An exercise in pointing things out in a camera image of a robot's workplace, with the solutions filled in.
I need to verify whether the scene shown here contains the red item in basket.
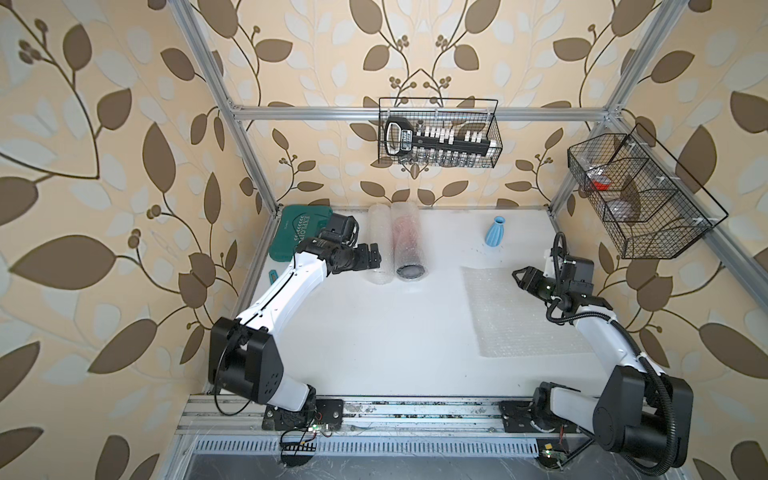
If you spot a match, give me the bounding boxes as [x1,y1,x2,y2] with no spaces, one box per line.
[584,166,613,192]

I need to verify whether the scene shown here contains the black wire basket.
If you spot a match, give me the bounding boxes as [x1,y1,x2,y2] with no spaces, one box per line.
[378,96,503,169]
[567,124,729,260]

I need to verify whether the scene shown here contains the aluminium frame rail base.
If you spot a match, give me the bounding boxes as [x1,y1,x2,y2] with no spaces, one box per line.
[158,395,641,479]

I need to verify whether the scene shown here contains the black corrugated cable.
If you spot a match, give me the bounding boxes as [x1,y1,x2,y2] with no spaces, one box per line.
[544,231,679,478]

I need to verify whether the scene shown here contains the black wire basket right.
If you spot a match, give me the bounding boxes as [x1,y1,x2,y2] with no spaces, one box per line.
[567,124,729,260]

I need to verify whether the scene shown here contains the clear bubble wrap roll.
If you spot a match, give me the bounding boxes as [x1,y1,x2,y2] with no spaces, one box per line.
[366,204,394,285]

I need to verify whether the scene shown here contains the light blue vase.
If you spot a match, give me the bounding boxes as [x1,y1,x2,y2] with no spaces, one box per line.
[484,216,506,248]

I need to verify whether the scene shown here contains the black socket tool set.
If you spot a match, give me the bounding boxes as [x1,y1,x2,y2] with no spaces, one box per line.
[378,116,503,157]

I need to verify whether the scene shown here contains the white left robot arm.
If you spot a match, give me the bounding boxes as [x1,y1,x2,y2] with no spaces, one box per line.
[208,213,381,415]

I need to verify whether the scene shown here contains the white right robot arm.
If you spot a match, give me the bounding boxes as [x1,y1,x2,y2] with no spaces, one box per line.
[512,253,694,476]

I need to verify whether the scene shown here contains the black wire basket back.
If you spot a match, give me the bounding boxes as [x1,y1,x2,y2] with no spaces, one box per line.
[378,96,503,169]

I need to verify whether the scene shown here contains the bubble wrap sheet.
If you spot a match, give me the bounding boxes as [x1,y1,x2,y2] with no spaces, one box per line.
[461,267,592,358]

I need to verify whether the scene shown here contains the green plastic tool case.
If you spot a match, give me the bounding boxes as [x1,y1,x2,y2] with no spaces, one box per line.
[268,205,333,262]

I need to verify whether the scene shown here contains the bubble wrapped red vase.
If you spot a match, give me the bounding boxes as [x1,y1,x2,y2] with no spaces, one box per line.
[391,202,427,281]

